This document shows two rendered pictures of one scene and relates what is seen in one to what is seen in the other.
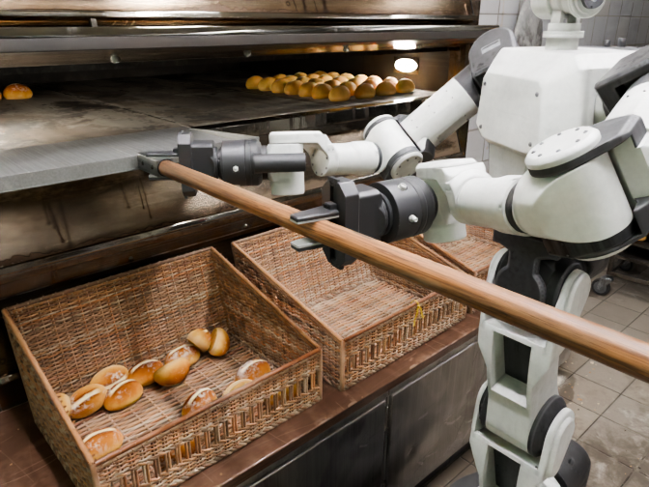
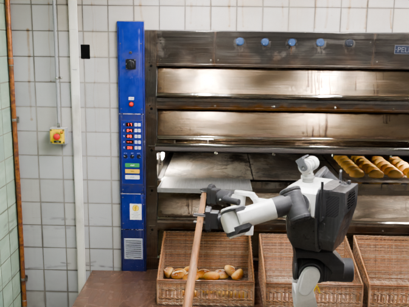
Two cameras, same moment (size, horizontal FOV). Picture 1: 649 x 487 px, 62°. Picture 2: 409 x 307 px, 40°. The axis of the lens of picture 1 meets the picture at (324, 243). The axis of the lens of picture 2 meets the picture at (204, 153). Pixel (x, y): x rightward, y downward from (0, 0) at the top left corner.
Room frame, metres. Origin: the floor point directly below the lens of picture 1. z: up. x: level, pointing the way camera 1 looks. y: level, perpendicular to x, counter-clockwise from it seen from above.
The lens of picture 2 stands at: (-1.19, -1.79, 2.05)
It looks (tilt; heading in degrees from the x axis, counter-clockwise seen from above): 12 degrees down; 44
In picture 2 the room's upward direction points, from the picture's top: 1 degrees clockwise
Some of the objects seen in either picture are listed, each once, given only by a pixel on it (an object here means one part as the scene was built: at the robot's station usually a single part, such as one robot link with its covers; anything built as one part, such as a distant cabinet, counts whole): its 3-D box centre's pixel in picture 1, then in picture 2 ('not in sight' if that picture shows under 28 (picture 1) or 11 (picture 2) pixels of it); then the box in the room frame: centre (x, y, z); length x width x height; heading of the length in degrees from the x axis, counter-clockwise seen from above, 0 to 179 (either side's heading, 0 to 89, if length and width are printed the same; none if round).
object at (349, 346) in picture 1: (352, 281); (307, 268); (1.49, -0.09, 0.72); 0.56 x 0.49 x 0.28; 133
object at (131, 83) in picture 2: not in sight; (151, 163); (1.66, 1.52, 1.07); 1.93 x 0.16 x 2.15; 42
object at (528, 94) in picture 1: (578, 128); (318, 211); (0.98, -0.46, 1.27); 0.34 x 0.30 x 0.36; 13
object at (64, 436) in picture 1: (169, 356); (206, 266); (1.09, 0.37, 0.72); 0.56 x 0.49 x 0.28; 133
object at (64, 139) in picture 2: not in sight; (58, 135); (0.63, 1.20, 1.46); 0.10 x 0.07 x 0.10; 132
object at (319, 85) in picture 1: (329, 83); (375, 164); (2.39, -0.02, 1.21); 0.61 x 0.48 x 0.06; 42
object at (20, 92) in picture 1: (16, 91); not in sight; (2.12, 1.16, 1.21); 0.10 x 0.07 x 0.06; 129
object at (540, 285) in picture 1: (555, 256); (322, 263); (1.02, -0.47, 1.01); 0.28 x 0.13 x 0.18; 132
